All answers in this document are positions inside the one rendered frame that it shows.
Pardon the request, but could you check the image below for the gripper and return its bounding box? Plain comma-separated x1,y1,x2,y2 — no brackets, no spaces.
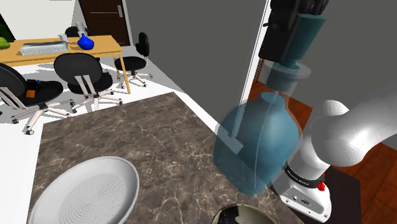
258,0,330,64

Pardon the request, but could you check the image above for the teal glass bottle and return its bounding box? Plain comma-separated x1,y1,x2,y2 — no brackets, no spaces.
213,13,327,197

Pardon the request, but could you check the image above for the black office chair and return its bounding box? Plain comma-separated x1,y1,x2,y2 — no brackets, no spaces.
53,52,124,113
64,26,92,38
114,32,154,90
0,62,77,136

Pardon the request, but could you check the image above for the wooden table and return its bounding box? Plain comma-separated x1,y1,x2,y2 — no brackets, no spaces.
0,21,132,95

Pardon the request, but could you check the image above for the dark brown door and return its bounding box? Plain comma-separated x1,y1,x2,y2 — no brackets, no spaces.
78,0,131,47

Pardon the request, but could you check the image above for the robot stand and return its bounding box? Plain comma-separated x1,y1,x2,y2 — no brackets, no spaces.
268,165,363,224

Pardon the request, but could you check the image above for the dark glazed bowl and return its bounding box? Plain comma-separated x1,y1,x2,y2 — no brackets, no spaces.
211,204,277,224

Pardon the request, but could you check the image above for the white ribbed plate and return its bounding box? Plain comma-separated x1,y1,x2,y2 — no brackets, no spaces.
26,156,141,224

